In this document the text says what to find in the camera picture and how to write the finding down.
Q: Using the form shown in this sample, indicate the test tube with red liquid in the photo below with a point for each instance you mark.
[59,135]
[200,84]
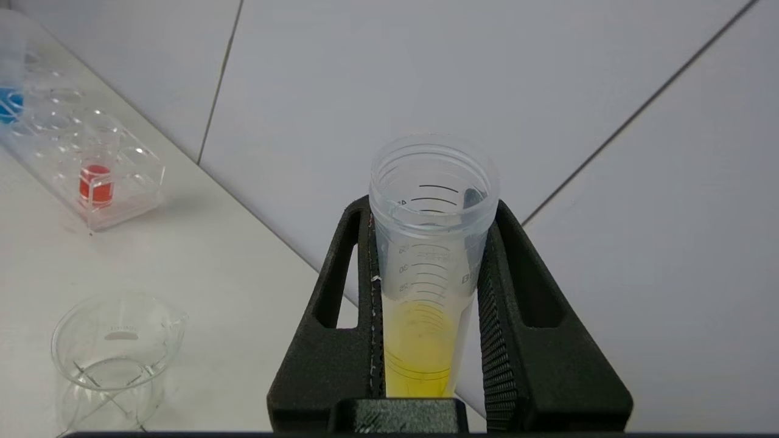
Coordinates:
[96,185]

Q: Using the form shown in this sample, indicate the test tube with blue liquid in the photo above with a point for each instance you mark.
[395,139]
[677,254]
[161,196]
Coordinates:
[9,103]

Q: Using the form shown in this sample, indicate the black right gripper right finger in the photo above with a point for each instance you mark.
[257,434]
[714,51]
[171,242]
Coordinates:
[548,377]

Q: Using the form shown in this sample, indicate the clear graduated test tube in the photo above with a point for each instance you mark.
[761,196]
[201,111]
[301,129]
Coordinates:
[426,340]

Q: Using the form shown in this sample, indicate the clear glass beaker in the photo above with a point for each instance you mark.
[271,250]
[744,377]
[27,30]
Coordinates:
[115,365]

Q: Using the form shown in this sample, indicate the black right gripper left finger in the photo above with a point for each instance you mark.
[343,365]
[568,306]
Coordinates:
[328,365]

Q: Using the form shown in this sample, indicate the clear acrylic test tube rack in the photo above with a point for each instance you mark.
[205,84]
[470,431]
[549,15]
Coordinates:
[134,188]

